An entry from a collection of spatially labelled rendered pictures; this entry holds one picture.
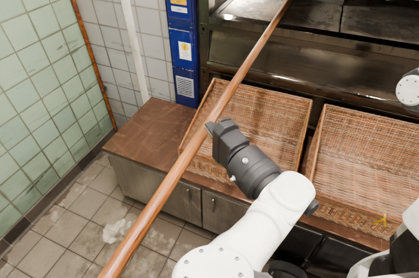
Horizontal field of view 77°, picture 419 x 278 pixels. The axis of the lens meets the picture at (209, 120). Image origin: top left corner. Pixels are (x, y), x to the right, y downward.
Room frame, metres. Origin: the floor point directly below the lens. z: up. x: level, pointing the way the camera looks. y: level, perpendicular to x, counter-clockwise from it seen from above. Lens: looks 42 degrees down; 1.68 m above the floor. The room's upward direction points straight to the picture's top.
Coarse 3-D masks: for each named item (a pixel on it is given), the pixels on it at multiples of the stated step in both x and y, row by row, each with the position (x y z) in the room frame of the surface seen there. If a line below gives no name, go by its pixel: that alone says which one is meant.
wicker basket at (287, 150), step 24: (216, 96) 1.22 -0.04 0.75; (240, 96) 1.18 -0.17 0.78; (264, 96) 1.14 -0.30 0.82; (288, 96) 1.10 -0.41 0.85; (192, 120) 0.99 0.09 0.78; (240, 120) 1.14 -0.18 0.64; (264, 120) 1.10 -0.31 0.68; (288, 120) 1.06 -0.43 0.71; (288, 144) 0.99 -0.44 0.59; (192, 168) 0.81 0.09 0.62; (216, 168) 0.76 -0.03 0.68; (288, 168) 0.82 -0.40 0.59
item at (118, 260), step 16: (288, 0) 1.46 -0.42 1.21; (256, 48) 0.92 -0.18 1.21; (240, 80) 0.72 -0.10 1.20; (224, 96) 0.62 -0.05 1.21; (192, 144) 0.43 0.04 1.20; (176, 176) 0.34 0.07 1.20; (160, 192) 0.30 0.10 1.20; (144, 208) 0.27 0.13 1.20; (160, 208) 0.27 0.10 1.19; (144, 224) 0.23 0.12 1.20; (128, 240) 0.20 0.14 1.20; (112, 256) 0.18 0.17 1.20; (128, 256) 0.18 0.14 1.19; (112, 272) 0.15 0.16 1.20
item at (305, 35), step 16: (224, 16) 1.32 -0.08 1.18; (272, 32) 1.19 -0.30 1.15; (288, 32) 1.16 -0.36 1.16; (304, 32) 1.13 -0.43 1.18; (320, 32) 1.13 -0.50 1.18; (336, 32) 1.13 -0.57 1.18; (352, 48) 1.05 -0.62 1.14; (368, 48) 1.03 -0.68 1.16; (384, 48) 1.01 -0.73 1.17; (400, 48) 0.98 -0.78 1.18; (416, 48) 0.98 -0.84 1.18
